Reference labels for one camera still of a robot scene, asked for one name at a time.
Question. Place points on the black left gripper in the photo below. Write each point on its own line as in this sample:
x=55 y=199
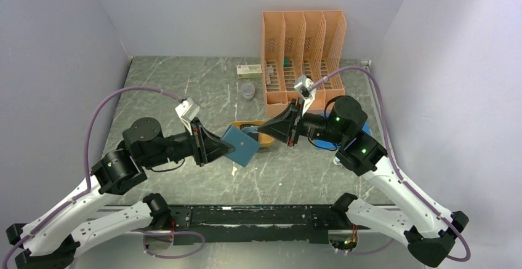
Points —
x=205 y=146

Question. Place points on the clear plastic clip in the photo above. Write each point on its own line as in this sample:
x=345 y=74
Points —
x=269 y=70

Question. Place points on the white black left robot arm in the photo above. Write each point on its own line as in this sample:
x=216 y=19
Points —
x=55 y=239

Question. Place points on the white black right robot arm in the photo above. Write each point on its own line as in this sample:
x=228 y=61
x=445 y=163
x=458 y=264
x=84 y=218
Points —
x=428 y=230

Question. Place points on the clear small jar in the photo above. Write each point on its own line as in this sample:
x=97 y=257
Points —
x=248 y=91

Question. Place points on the orange plastic file organizer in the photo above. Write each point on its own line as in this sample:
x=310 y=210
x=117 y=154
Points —
x=312 y=39

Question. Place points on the white small carton box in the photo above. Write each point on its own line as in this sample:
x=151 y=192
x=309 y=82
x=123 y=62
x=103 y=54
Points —
x=249 y=71

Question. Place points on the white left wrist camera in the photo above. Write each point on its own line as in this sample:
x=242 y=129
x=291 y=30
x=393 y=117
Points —
x=186 y=111

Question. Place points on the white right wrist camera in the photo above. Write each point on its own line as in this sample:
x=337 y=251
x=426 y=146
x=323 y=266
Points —
x=303 y=85

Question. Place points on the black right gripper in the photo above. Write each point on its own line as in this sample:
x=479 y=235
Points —
x=282 y=125

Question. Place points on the blue leather card holder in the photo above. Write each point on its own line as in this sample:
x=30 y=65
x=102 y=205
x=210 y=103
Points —
x=244 y=146

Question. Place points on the yellow oval tray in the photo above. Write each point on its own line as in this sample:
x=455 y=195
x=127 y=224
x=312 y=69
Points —
x=264 y=139

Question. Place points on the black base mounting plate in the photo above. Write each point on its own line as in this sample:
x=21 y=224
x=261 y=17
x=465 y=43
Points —
x=313 y=223

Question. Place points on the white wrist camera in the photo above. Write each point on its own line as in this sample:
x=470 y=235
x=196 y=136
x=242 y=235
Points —
x=303 y=85
x=186 y=111

